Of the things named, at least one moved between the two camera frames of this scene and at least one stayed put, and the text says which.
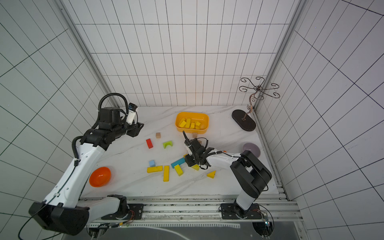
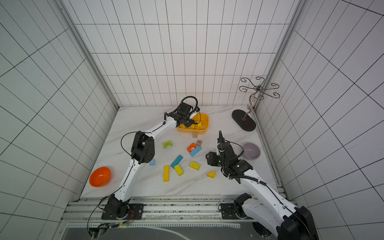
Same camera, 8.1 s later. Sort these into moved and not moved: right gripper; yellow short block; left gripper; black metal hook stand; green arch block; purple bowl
Moved: right gripper; left gripper
Not moved: black metal hook stand; yellow short block; purple bowl; green arch block
